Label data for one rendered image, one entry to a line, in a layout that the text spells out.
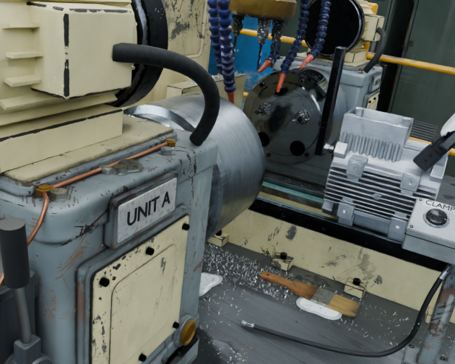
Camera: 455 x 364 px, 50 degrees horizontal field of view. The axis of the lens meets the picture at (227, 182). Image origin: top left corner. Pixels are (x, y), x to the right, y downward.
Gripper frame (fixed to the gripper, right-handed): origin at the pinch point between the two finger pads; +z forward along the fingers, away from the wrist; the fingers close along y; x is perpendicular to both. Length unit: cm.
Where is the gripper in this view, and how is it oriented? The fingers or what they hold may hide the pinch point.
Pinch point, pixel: (427, 157)
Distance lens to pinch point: 95.6
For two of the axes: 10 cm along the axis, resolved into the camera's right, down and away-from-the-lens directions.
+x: -7.0, -7.0, 1.5
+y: 4.6, -2.8, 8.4
